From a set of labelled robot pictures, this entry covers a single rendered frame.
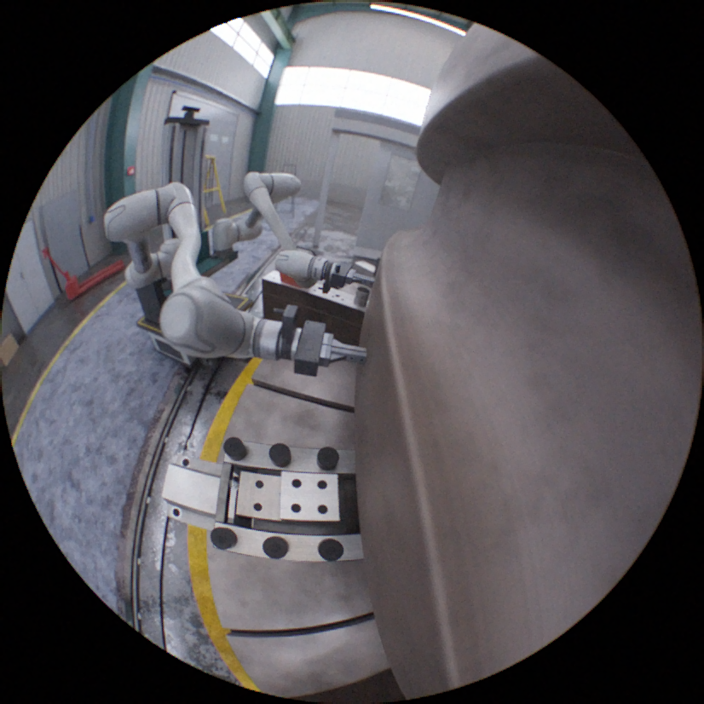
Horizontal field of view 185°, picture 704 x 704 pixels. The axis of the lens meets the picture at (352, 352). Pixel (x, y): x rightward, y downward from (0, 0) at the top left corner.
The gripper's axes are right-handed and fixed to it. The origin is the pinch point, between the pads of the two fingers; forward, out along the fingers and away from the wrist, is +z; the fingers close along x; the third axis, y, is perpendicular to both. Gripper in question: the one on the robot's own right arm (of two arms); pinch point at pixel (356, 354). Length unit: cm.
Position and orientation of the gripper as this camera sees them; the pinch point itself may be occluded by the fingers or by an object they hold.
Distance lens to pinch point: 49.9
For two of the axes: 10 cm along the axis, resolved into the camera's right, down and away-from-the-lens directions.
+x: -0.3, 6.9, -7.2
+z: 9.8, 1.6, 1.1
